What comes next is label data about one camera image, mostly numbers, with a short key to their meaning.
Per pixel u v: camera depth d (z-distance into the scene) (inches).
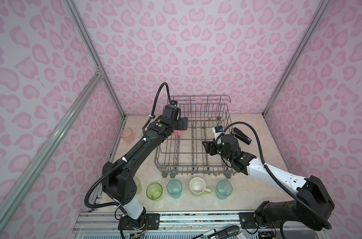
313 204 16.1
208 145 28.7
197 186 32.4
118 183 16.9
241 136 41.2
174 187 32.7
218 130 27.7
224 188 31.8
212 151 28.3
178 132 40.6
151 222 28.7
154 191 32.5
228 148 24.0
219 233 27.2
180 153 38.4
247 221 28.8
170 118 24.3
